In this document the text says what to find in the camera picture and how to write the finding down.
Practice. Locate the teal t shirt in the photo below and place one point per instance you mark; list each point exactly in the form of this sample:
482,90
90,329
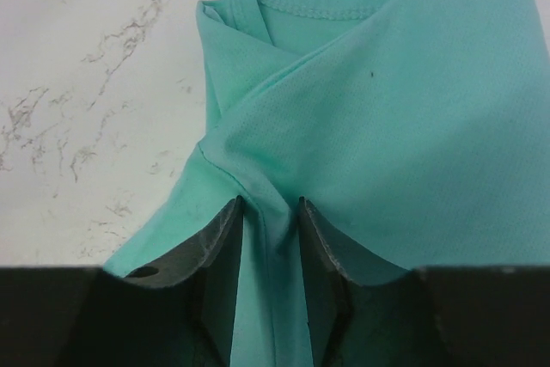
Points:
419,128

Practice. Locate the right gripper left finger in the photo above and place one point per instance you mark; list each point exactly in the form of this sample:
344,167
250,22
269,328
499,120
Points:
177,310

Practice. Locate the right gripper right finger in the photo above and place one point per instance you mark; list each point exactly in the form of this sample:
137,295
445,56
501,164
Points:
365,311

